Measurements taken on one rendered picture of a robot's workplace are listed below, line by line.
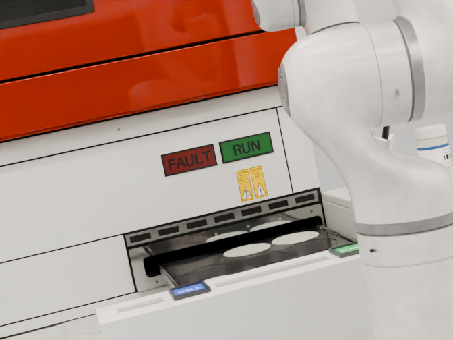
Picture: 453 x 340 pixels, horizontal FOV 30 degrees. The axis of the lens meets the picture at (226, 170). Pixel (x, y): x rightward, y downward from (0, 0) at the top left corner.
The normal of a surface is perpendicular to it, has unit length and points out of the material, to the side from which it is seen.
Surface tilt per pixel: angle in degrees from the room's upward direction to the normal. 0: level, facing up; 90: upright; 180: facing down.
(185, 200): 90
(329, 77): 79
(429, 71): 96
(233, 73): 90
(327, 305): 90
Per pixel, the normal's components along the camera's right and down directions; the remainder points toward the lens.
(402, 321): -0.51, 0.16
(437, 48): -0.15, -0.10
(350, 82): 0.06, 0.12
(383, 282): -0.72, 0.18
